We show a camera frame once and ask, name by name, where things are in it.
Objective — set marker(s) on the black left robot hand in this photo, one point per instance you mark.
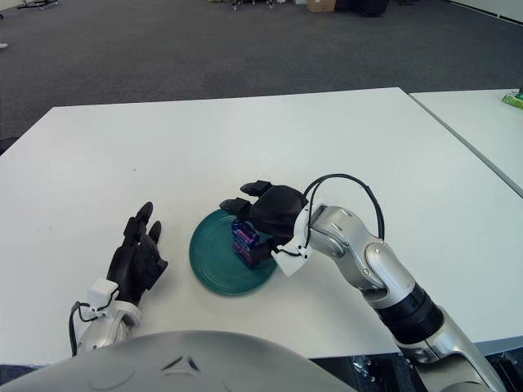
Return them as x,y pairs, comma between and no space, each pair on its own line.
135,265

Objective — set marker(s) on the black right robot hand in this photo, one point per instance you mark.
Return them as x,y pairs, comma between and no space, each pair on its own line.
278,212

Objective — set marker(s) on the purple blue gum pack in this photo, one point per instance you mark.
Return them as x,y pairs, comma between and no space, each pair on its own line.
244,239

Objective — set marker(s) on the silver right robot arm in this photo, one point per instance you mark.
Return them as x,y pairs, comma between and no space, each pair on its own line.
380,265

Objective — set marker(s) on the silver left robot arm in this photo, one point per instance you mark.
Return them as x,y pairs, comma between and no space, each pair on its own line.
102,330

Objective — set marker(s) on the green round plate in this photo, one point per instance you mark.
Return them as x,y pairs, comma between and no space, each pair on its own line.
216,253

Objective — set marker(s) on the grey robot torso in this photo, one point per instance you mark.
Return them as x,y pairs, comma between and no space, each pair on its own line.
163,367

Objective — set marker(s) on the white rectangular table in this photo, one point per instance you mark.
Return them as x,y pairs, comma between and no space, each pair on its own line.
143,143
482,122

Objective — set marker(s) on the metal wheeled rack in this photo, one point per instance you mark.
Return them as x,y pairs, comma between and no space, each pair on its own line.
253,3

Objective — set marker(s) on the brown cardboard box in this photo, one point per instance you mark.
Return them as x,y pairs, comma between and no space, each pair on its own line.
320,5

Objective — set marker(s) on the black cabinet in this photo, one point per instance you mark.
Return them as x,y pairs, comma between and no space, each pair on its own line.
363,7

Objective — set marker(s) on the green small box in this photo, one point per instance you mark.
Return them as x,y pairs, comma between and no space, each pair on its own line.
514,99

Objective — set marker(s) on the black stand base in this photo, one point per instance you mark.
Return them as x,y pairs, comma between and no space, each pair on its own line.
37,4

